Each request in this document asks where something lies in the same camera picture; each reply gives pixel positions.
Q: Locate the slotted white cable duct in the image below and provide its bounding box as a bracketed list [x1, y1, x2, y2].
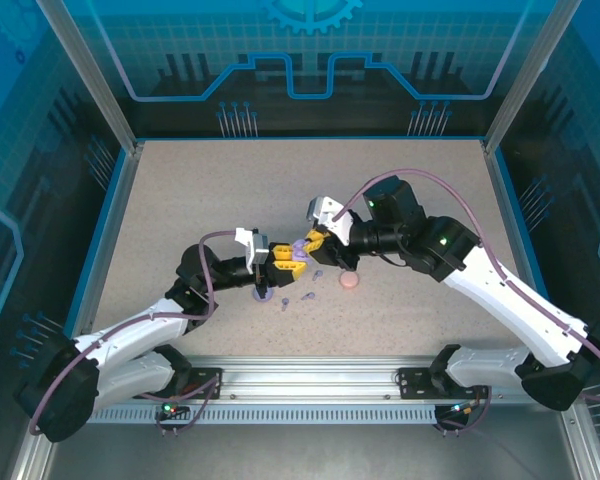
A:
[87, 404, 439, 426]

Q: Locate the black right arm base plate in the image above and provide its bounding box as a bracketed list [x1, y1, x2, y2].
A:
[397, 366, 491, 400]

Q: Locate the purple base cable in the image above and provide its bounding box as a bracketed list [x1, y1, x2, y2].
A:
[142, 374, 224, 437]
[437, 382, 492, 436]

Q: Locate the aluminium mounting rail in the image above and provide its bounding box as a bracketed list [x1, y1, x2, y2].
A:
[54, 354, 581, 402]

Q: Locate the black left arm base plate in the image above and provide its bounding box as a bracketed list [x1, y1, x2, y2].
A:
[132, 367, 225, 400]

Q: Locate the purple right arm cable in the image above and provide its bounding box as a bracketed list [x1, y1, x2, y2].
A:
[333, 168, 600, 404]

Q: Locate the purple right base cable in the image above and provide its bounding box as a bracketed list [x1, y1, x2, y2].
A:
[437, 382, 492, 436]

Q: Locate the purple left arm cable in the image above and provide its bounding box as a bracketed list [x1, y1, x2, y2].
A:
[28, 228, 239, 436]

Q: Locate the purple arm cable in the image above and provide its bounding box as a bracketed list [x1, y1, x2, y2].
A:
[333, 168, 600, 404]
[28, 228, 239, 436]

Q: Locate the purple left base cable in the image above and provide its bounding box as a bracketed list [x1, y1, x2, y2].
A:
[142, 374, 224, 437]

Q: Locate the aluminium frame post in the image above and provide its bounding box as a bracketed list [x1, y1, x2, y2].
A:
[482, 0, 566, 156]
[34, 0, 146, 156]

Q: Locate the blue table border strip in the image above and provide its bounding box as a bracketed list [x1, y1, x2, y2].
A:
[67, 147, 141, 326]
[489, 144, 554, 306]

